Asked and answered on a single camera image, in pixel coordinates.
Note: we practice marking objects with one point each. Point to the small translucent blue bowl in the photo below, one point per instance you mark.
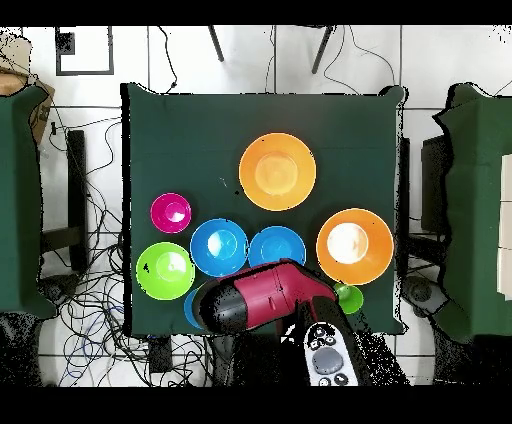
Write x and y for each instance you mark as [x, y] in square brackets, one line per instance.
[188, 308]

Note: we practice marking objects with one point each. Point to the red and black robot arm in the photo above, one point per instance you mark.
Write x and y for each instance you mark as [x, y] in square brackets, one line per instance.
[272, 292]

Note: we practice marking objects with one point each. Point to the black power strip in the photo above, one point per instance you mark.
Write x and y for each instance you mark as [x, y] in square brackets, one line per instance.
[160, 356]

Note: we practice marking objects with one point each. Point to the large orange plastic bowl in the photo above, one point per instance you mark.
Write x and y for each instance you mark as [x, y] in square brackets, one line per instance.
[376, 256]
[276, 172]

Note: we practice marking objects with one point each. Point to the black square frame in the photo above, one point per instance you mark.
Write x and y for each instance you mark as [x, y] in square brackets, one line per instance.
[64, 44]

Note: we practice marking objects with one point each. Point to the dark green table cloth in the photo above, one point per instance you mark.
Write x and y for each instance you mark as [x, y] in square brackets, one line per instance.
[192, 140]

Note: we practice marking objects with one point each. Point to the black floor stand bar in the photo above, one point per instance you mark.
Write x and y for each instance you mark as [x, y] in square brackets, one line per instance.
[76, 180]

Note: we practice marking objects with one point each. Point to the large green plastic bowl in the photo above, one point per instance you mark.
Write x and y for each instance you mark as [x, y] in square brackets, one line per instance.
[165, 282]

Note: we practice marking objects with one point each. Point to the small pink plastic bowl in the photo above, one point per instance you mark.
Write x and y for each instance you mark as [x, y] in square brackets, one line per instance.
[170, 212]

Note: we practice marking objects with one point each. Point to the black tripod leg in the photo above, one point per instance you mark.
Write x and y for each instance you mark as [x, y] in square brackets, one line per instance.
[216, 44]
[322, 50]

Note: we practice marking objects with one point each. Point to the green plastic cup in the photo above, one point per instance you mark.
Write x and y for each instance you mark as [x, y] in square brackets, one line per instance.
[352, 300]

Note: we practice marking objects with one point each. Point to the black stand base with knob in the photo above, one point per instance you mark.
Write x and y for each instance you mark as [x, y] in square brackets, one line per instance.
[60, 288]

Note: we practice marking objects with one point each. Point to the brown cardboard box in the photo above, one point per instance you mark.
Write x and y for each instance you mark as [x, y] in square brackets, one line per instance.
[10, 82]

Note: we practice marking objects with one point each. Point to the blue plastic bowl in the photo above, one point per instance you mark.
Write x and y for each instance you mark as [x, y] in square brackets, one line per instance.
[276, 244]
[218, 262]

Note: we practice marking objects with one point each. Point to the black box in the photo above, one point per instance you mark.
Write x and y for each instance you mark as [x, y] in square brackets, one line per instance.
[436, 180]

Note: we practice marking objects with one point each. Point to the green cloth covered table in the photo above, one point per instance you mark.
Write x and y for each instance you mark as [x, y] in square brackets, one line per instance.
[20, 200]
[480, 200]

